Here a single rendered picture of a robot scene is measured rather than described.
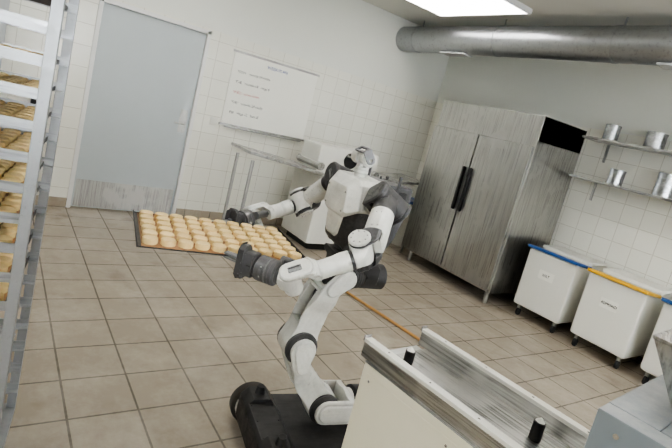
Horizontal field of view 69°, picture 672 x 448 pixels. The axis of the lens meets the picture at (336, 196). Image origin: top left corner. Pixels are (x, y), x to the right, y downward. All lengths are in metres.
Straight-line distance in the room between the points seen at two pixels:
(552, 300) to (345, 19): 3.99
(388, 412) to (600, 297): 3.78
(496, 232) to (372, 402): 3.97
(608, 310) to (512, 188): 1.42
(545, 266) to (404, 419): 4.01
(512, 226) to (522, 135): 0.94
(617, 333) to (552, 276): 0.76
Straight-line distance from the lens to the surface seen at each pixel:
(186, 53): 5.64
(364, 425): 1.68
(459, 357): 1.77
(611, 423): 1.04
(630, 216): 5.79
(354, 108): 6.63
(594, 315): 5.20
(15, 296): 1.72
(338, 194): 2.00
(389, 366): 1.58
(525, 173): 5.33
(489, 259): 5.47
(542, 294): 5.44
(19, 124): 1.61
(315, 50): 6.24
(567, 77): 6.42
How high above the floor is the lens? 1.56
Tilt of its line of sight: 9 degrees down
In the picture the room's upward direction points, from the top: 14 degrees clockwise
